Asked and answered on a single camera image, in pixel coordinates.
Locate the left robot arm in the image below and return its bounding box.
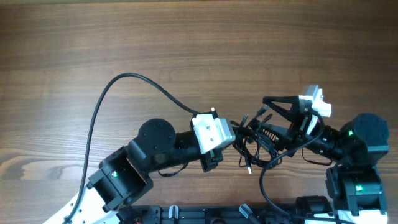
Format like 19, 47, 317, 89
47, 116, 236, 223

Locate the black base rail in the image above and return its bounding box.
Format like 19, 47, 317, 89
116, 204, 337, 224

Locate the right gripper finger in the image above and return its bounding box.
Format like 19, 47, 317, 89
252, 120, 291, 146
262, 96, 300, 122

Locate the black cable bundle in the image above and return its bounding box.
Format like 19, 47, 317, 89
231, 104, 284, 175

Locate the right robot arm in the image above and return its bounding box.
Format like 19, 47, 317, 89
259, 96, 389, 216

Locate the left camera black cable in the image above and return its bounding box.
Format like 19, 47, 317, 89
62, 72, 203, 224

